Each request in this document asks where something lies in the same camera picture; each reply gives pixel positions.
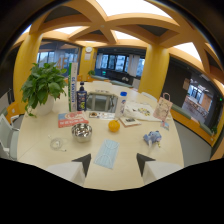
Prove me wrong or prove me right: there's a green potted plant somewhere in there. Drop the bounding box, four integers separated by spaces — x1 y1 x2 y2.
20 61 69 118

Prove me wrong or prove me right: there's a red printed booklet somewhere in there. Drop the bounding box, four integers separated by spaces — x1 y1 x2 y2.
57 111 90 129

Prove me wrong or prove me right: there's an orange fruit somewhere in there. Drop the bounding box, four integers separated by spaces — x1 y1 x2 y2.
107 119 121 133

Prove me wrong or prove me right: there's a clear bottle with blue cap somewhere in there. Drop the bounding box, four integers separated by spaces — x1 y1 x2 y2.
114 91 128 119

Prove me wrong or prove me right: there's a flat printed leaflet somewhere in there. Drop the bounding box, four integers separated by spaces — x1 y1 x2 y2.
88 111 116 121

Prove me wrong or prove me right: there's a dark blue pump bottle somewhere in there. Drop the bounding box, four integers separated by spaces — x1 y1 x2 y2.
76 81 88 112

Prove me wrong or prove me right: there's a white chair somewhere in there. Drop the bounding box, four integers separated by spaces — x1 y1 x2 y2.
0 113 21 160

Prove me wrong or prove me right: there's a small printed card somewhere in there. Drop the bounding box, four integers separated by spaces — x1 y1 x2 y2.
119 116 142 128

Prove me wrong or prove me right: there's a blue plush elephant toy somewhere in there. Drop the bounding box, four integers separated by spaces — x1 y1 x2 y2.
143 130 163 148

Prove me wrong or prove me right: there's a light blue face mask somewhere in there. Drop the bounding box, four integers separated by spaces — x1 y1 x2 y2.
93 138 120 170

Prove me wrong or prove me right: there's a white plant pot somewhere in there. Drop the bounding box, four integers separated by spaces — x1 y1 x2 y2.
32 95 55 117

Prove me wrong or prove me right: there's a white printed tote bag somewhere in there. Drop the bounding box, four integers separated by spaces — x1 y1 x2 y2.
123 100 162 123

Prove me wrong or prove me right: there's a tall green white box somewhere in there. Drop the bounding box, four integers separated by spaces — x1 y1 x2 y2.
67 62 79 113

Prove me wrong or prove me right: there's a metal bowl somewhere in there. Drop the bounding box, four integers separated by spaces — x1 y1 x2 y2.
70 123 93 144

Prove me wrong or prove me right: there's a patterned paper gift bag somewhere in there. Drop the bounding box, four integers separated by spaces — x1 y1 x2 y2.
152 92 174 122

